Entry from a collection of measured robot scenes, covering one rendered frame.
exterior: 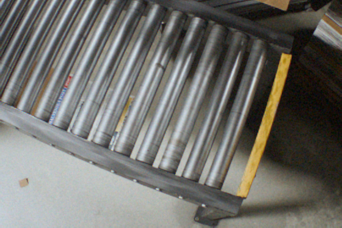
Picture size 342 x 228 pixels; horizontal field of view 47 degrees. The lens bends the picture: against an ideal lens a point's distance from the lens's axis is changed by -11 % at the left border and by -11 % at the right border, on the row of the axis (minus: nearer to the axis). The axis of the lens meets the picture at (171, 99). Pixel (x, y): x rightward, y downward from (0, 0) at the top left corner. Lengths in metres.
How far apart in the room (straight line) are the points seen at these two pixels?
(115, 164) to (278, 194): 1.02
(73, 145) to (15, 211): 0.96
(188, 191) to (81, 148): 0.31
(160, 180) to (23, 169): 1.07
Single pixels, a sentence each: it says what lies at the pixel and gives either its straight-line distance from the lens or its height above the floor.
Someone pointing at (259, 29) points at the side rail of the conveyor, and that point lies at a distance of 1.28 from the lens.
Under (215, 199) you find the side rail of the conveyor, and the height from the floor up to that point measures 0.80.
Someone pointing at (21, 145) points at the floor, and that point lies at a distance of 2.10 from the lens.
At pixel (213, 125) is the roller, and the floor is 0.80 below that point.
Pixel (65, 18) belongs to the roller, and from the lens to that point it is 1.33.
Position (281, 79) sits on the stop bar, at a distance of 1.21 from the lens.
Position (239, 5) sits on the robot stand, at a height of 0.23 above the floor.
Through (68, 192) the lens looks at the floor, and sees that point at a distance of 2.00.
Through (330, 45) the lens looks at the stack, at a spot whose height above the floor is 0.50.
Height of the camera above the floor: 1.93
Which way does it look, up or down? 73 degrees down
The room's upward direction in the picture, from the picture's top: 3 degrees counter-clockwise
